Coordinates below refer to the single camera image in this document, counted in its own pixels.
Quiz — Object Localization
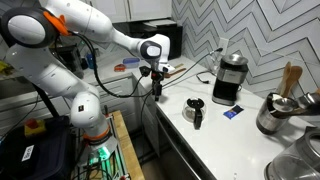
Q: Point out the black silver coffee maker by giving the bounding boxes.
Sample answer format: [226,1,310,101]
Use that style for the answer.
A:
[212,58,248,106]

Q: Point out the glass blender jar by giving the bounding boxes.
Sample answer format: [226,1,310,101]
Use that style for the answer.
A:
[264,127,320,180]

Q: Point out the wooden spoon in holder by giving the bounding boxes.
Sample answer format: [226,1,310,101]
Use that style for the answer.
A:
[279,62,303,97]

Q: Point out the light wooden spatula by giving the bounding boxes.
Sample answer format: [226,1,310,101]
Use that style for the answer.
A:
[174,63,184,70]

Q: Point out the glass coffee carafe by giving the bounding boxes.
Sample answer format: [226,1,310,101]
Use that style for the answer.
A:
[182,97,206,130]

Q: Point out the steel utensil holder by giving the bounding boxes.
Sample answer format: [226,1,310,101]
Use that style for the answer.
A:
[256,93,289,135]

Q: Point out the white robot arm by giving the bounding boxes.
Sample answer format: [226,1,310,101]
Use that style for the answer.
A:
[1,0,174,163]

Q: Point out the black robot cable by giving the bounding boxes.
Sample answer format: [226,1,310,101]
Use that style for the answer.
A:
[68,31,155,99]

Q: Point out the white wall outlet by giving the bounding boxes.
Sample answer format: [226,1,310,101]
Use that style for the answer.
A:
[218,38,229,55]

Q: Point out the orange small object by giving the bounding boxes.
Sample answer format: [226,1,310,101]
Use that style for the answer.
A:
[114,64,126,72]

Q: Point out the black power cable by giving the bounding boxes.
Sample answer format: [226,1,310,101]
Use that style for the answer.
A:
[162,47,243,93]

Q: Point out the white upper cabinets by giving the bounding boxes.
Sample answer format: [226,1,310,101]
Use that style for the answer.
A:
[82,0,172,23]

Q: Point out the wooden robot cart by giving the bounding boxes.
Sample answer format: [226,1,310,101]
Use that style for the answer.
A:
[71,110,146,180]

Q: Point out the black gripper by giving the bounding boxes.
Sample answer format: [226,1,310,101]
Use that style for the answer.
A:
[139,66,164,101]

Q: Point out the dark wooden spoon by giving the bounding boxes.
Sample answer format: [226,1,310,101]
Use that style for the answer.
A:
[164,68,186,78]

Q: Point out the black microwave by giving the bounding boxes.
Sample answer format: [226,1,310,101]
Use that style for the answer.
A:
[118,22,183,59]

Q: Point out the steel ladle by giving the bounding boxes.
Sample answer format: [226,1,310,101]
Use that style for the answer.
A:
[272,93,320,118]

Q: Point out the blue lidded container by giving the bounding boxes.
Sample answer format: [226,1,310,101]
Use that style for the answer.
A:
[123,57,140,69]

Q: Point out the blue snack packet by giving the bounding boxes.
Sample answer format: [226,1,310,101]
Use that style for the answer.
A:
[223,105,243,119]

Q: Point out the red emergency stop button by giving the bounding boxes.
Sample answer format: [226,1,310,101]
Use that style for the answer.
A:
[24,118,46,137]

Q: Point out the black controller box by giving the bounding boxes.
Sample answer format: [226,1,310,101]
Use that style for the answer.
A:
[0,116,74,180]

